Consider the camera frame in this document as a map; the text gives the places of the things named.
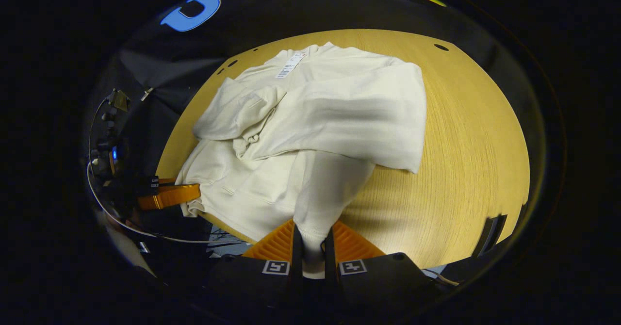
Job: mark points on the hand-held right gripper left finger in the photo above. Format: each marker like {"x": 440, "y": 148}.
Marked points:
{"x": 297, "y": 262}

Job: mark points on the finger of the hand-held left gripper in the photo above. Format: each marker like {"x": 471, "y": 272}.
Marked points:
{"x": 170, "y": 196}

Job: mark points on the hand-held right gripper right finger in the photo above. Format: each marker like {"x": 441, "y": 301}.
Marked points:
{"x": 330, "y": 267}

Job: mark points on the cream white sweatshirt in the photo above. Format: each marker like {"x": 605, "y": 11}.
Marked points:
{"x": 315, "y": 102}

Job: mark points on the small silver metal clip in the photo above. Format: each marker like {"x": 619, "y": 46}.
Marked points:
{"x": 147, "y": 93}

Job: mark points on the black backdrop cloth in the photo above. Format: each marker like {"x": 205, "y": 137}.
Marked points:
{"x": 339, "y": 5}

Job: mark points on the black bracket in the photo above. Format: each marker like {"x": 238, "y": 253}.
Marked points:
{"x": 492, "y": 233}

